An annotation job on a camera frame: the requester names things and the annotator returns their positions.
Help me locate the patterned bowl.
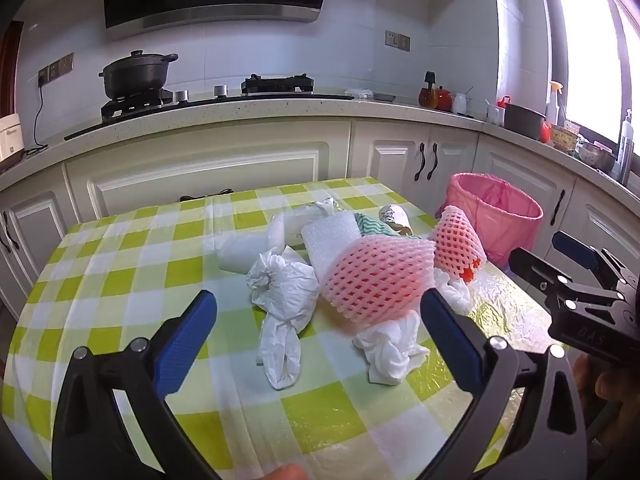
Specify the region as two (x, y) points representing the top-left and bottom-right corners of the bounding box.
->
(550, 125), (582, 154)

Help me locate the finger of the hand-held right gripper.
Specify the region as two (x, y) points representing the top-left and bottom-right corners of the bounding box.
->
(508, 247), (623, 312)
(552, 231), (632, 288)

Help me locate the white paper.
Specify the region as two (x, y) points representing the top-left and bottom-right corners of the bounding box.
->
(352, 314), (431, 387)

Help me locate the person's left hand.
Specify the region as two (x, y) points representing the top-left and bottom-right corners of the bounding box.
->
(260, 464), (307, 480)

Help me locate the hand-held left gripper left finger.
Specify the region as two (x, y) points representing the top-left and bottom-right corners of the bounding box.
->
(51, 289), (221, 480)

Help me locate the black cooking pot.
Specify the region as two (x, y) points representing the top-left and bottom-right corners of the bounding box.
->
(98, 50), (179, 100)

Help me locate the metal bowl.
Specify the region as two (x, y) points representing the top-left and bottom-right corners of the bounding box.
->
(580, 142), (616, 172)

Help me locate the small pink foam net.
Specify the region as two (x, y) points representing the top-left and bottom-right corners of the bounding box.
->
(431, 206), (487, 283)

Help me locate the black power cable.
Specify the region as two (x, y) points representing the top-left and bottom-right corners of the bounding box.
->
(24, 79), (49, 155)

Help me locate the clear bubble wrap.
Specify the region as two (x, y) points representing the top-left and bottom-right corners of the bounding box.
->
(217, 210), (287, 276)

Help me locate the patterned paper cup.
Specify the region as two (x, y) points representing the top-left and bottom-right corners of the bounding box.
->
(378, 204), (413, 236)

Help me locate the white foam sheet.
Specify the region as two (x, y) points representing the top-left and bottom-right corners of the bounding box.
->
(301, 211), (362, 281)

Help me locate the small white tissue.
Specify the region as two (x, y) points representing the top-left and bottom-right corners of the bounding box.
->
(434, 267), (472, 312)

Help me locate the large pink foam net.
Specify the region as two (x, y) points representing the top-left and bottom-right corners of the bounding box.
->
(320, 237), (437, 329)

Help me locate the green striped wrapper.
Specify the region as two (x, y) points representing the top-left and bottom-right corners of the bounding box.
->
(352, 212), (397, 239)

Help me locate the pink trash bin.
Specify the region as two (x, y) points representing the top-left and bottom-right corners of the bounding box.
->
(445, 172), (544, 267)

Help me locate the wall socket panel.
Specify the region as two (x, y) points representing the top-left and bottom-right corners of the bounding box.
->
(38, 53), (75, 86)

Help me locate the brown door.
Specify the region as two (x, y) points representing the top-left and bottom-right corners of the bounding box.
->
(0, 20), (25, 118)

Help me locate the black gas cooktop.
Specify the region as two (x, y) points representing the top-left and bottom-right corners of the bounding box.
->
(64, 74), (354, 142)

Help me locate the dark grey pot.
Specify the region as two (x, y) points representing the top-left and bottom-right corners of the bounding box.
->
(503, 104), (547, 142)

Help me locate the white rice cooker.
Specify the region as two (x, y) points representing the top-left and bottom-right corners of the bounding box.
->
(0, 113), (25, 162)

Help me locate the white plastic bag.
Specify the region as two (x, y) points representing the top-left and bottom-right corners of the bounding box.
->
(246, 246), (321, 391)

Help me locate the window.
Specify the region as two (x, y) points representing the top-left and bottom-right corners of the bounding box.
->
(547, 0), (640, 153)

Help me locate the spray bottle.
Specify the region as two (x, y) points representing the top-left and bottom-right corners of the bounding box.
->
(549, 81), (566, 127)

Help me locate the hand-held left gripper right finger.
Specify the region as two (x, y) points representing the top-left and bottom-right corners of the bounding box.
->
(417, 287), (588, 480)

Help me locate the pump bottle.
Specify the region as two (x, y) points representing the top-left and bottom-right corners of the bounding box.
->
(617, 109), (636, 184)

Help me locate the black drawer handle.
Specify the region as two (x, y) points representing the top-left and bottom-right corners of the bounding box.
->
(179, 188), (235, 202)

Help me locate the green checkered tablecloth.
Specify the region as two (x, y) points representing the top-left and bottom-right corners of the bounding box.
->
(0, 176), (566, 480)

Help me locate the white kitchen cabinet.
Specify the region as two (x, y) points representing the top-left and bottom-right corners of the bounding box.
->
(0, 95), (640, 321)

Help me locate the person's right hand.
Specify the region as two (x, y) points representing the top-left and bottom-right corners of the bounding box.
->
(572, 354), (640, 441)

